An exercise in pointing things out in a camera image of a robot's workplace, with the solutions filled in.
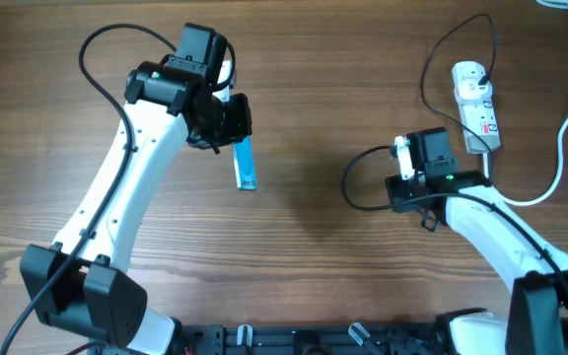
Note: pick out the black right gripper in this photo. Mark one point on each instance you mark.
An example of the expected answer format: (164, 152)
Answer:
(403, 187)

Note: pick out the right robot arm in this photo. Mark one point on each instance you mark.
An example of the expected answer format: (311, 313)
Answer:
(534, 271)

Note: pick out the turquoise screen smartphone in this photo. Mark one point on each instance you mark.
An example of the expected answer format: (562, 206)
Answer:
(244, 165)

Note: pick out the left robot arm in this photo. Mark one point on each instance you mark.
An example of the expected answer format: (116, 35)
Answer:
(80, 282)

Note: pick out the white power strip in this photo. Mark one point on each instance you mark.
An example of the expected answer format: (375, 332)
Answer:
(480, 125)

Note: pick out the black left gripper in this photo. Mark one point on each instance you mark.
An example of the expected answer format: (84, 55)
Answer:
(238, 119)

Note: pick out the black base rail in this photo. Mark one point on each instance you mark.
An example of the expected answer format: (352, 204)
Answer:
(398, 338)

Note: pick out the white USB charger plug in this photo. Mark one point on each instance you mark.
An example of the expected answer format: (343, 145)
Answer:
(468, 91)

